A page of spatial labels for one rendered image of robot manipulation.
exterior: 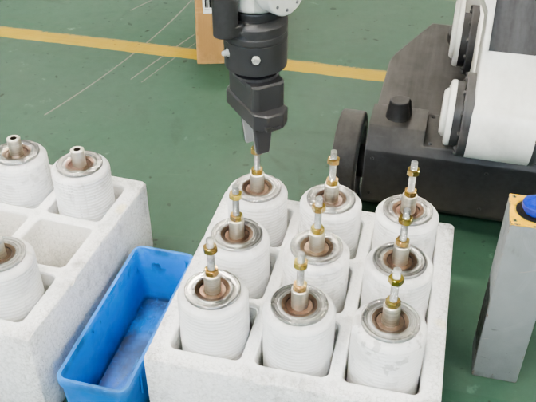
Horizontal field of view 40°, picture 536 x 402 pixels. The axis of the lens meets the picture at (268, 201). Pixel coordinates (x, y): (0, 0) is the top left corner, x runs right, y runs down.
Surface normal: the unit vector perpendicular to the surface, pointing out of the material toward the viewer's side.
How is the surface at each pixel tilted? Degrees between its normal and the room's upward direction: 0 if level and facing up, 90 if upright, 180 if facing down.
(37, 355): 90
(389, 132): 45
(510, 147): 101
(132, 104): 0
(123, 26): 0
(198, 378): 90
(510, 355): 90
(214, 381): 90
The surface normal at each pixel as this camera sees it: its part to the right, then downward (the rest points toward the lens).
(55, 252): -0.29, 0.58
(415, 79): 0.00, -0.79
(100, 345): 0.97, 0.12
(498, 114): -0.20, 0.00
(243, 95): -0.89, 0.28
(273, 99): 0.46, 0.54
